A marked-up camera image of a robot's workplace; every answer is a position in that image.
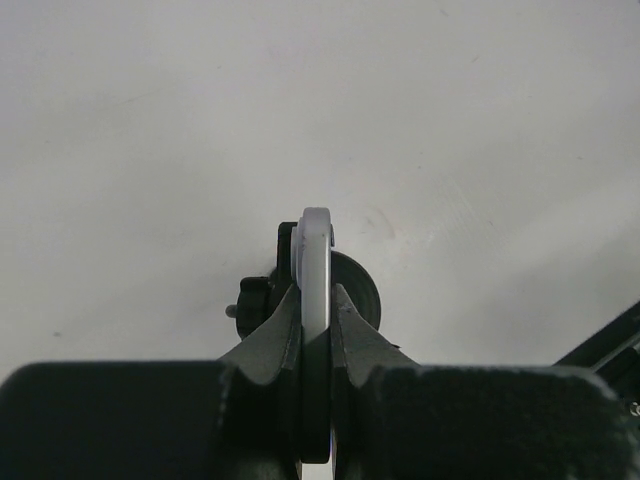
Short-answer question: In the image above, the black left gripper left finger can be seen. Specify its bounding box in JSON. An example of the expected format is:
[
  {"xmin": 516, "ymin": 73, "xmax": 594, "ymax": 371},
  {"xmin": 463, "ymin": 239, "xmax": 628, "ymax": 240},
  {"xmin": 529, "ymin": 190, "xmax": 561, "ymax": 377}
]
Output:
[{"xmin": 1, "ymin": 289, "xmax": 301, "ymax": 479}]

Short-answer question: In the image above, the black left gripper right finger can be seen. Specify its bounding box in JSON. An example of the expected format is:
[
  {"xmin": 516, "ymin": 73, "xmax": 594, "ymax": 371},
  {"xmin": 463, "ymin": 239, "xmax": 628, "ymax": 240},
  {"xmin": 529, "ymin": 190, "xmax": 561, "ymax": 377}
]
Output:
[{"xmin": 330, "ymin": 286, "xmax": 639, "ymax": 479}]

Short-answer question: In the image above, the black phone stand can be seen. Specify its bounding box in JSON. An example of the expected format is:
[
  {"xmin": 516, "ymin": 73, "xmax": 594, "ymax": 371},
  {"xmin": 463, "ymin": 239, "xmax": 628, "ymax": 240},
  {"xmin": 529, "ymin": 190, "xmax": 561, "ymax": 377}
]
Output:
[{"xmin": 225, "ymin": 222, "xmax": 382, "ymax": 340}]

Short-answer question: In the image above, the light blue smartphone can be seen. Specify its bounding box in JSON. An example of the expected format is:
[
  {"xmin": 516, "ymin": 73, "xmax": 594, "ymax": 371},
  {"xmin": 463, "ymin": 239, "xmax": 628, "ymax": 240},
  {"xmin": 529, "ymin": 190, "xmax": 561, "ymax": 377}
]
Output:
[{"xmin": 291, "ymin": 207, "xmax": 333, "ymax": 464}]

